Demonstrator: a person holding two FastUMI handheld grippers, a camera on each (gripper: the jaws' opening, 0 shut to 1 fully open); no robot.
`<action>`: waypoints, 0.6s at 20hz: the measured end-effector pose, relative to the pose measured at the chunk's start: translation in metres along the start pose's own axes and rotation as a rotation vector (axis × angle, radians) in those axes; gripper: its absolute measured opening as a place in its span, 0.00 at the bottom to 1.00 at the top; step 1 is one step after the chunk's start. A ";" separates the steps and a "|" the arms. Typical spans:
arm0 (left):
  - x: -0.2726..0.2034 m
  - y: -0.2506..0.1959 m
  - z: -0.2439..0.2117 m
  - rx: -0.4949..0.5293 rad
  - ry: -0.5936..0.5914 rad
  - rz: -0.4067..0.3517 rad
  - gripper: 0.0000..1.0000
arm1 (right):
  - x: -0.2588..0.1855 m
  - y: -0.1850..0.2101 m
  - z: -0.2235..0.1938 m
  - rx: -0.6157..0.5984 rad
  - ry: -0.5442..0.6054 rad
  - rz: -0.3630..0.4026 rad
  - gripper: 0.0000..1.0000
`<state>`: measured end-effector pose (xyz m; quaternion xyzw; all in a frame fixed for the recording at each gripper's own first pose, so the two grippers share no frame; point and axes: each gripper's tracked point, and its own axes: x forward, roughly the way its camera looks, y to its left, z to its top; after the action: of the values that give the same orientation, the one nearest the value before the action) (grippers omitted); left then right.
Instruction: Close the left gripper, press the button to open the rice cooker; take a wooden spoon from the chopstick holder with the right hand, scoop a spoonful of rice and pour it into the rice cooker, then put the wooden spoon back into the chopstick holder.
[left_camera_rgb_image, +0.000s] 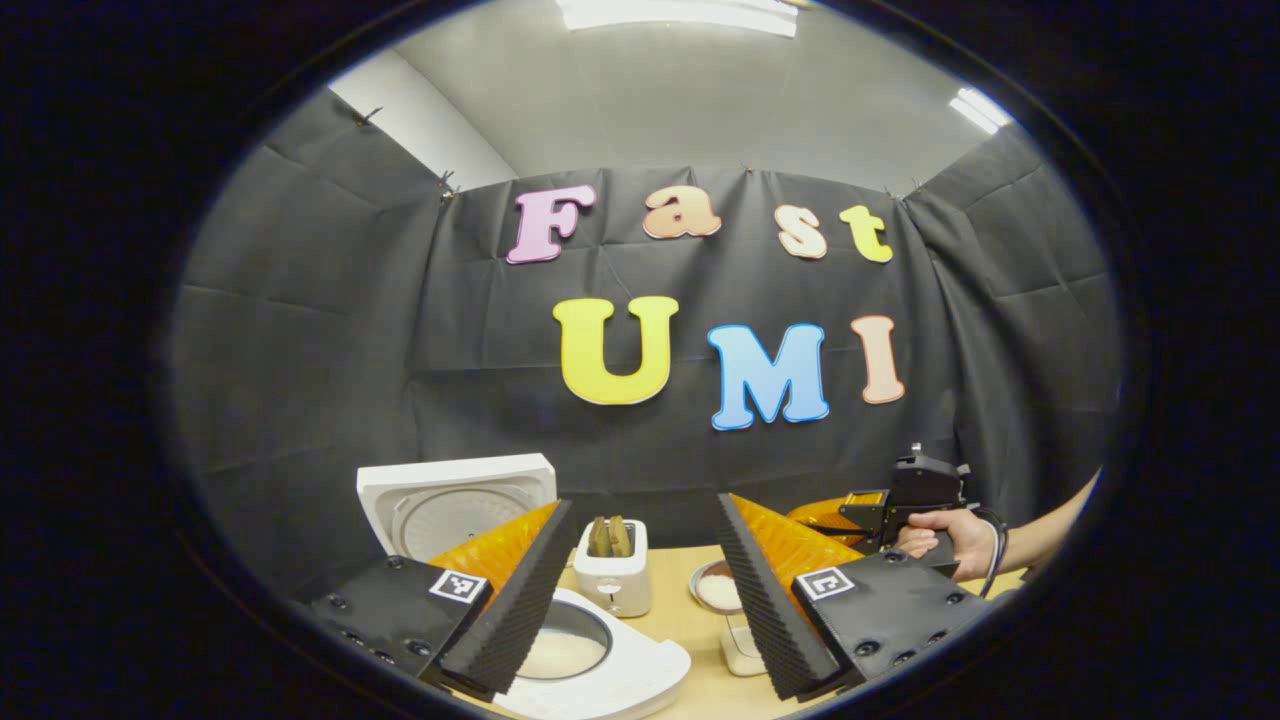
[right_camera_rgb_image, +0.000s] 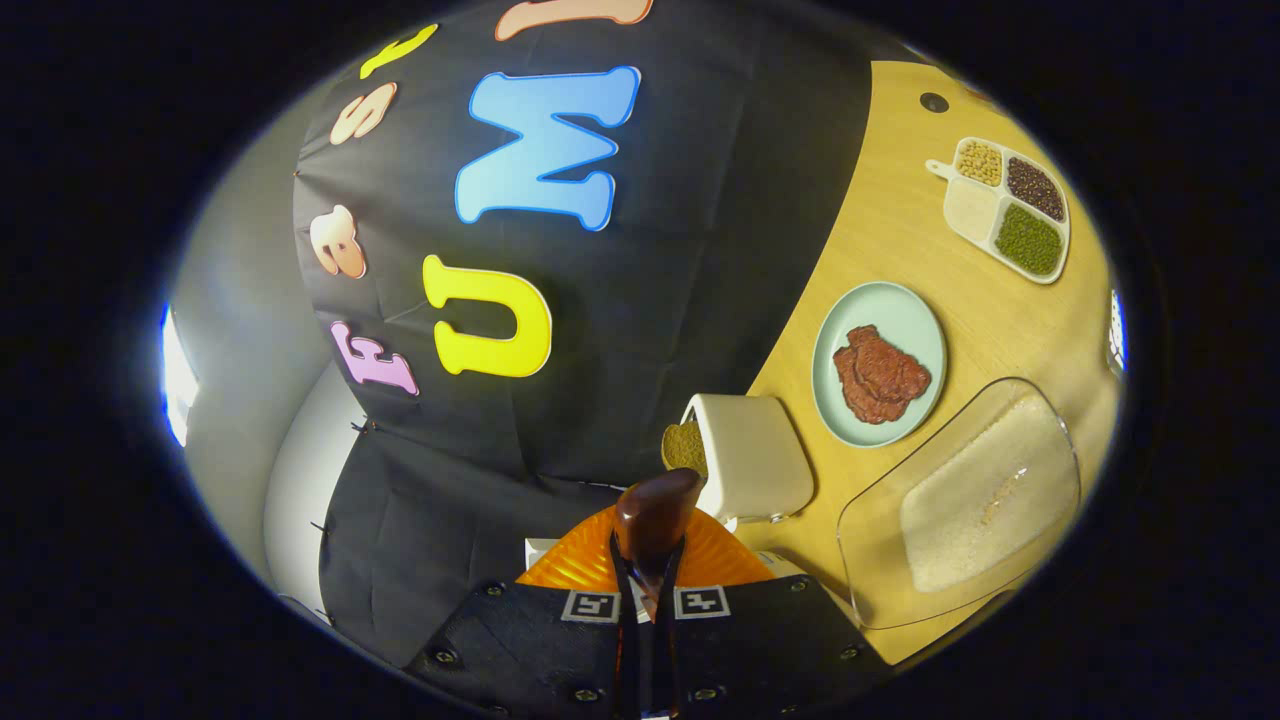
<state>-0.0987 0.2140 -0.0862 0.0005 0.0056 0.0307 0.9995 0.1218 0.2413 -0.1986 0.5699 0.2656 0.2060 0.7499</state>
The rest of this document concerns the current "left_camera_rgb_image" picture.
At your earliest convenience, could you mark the black cable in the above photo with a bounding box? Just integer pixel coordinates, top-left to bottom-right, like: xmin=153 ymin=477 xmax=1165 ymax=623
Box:
xmin=975 ymin=505 xmax=1011 ymax=601

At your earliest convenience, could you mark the black backdrop cloth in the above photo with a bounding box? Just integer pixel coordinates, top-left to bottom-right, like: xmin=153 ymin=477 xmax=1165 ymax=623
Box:
xmin=165 ymin=85 xmax=1126 ymax=611

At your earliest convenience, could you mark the large ceiling light panel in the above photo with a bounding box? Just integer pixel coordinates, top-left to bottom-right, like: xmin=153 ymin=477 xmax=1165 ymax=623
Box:
xmin=555 ymin=0 xmax=801 ymax=39

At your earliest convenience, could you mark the small ceiling light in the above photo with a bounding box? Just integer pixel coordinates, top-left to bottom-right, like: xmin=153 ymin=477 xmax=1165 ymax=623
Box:
xmin=947 ymin=86 xmax=1016 ymax=136

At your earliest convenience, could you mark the clear rectangular tray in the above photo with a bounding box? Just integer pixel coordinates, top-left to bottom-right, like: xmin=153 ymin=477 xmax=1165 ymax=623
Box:
xmin=720 ymin=612 xmax=771 ymax=678

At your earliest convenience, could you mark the pale green plate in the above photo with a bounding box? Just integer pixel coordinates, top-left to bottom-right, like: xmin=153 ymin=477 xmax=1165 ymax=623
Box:
xmin=688 ymin=558 xmax=746 ymax=614

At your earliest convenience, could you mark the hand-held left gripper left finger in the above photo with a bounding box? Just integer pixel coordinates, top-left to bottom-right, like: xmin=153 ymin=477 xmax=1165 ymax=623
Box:
xmin=293 ymin=498 xmax=581 ymax=701

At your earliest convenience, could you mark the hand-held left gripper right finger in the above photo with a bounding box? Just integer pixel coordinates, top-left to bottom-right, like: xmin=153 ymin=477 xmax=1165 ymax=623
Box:
xmin=713 ymin=491 xmax=999 ymax=701

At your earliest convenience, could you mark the white toaster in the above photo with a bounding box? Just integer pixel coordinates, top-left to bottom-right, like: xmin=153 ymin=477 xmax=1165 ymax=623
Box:
xmin=572 ymin=517 xmax=653 ymax=618

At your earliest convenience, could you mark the white rice cooker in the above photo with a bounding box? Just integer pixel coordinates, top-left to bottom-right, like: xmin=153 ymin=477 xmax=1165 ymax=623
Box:
xmin=355 ymin=453 xmax=693 ymax=720

